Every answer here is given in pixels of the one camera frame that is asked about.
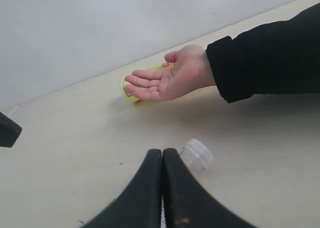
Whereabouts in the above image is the floral label clear bottle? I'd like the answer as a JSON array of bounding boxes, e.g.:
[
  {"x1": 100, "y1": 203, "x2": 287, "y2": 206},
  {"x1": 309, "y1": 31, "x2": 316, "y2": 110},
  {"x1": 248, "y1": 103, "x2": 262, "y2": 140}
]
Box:
[{"x1": 179, "y1": 139, "x2": 214, "y2": 173}]

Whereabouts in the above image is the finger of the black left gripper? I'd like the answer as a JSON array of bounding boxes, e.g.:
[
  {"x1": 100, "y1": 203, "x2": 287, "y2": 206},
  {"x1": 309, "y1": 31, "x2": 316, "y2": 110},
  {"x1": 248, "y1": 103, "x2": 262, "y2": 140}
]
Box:
[{"x1": 0, "y1": 113, "x2": 22, "y2": 148}]

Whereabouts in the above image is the yellow drink bottle red cap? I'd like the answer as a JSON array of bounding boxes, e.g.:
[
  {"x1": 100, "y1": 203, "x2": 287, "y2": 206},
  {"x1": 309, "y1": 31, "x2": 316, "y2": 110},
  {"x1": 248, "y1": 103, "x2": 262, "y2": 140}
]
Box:
[{"x1": 120, "y1": 62, "x2": 174, "y2": 102}]

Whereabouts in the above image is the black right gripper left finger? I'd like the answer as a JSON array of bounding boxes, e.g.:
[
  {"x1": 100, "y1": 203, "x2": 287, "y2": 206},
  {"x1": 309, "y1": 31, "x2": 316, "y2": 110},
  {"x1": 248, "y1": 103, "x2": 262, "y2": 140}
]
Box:
[{"x1": 83, "y1": 149, "x2": 162, "y2": 228}]

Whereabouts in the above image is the person's open hand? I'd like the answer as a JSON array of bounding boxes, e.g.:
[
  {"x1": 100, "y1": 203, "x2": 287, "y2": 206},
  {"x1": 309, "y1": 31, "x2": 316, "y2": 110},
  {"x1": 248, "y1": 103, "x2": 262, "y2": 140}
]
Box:
[{"x1": 124, "y1": 45, "x2": 215, "y2": 101}]

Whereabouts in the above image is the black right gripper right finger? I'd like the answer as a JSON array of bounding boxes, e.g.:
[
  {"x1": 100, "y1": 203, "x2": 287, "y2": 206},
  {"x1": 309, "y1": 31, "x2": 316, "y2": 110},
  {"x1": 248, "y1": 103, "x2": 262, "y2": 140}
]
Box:
[{"x1": 162, "y1": 148, "x2": 254, "y2": 228}]

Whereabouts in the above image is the black sleeved forearm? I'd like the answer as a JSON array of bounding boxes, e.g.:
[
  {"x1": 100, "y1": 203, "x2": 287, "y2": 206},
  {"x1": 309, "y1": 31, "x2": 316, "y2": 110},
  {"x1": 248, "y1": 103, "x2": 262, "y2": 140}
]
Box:
[{"x1": 206, "y1": 4, "x2": 320, "y2": 103}]

